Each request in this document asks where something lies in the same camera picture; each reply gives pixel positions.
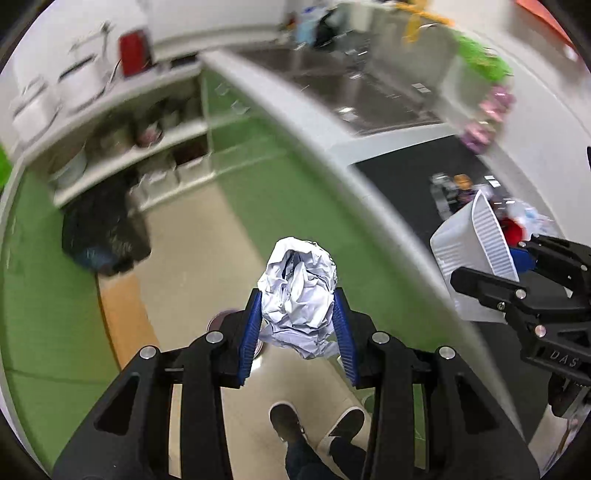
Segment white ribbed plastic tray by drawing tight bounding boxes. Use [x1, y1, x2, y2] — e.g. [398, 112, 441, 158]
[430, 192, 519, 324]

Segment red drawstring pouch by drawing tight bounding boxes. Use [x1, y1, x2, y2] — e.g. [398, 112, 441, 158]
[499, 217, 530, 248]

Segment black dual trash bin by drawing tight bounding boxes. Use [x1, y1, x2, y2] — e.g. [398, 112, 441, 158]
[61, 176, 151, 277]

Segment stainless steel kitchen sink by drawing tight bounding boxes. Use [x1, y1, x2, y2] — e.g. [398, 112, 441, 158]
[238, 46, 442, 136]

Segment left black white shoe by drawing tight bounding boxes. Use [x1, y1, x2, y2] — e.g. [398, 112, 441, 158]
[269, 401, 305, 443]

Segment black white shoe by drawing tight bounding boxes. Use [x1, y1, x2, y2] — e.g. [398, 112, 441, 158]
[269, 401, 305, 443]
[317, 406, 366, 456]

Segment right black white shoe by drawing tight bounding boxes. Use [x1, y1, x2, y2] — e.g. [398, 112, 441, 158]
[317, 406, 366, 456]

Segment orange floor mat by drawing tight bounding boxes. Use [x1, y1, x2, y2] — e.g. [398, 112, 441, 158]
[98, 272, 159, 369]

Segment black counter mat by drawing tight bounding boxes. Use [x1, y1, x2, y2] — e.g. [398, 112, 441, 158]
[355, 135, 557, 250]

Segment stacked pastel cups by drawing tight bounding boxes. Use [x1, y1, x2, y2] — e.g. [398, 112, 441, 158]
[461, 84, 515, 154]

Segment white open shelf unit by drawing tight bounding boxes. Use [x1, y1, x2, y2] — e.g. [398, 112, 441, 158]
[11, 63, 213, 209]

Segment red appliance on shelf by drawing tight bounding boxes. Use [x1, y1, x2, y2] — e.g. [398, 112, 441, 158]
[118, 29, 152, 78]

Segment green cloth on wall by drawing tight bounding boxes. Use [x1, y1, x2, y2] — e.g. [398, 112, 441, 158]
[456, 33, 513, 83]

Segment orange cloth on wall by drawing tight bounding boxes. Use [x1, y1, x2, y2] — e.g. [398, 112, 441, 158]
[515, 0, 574, 47]

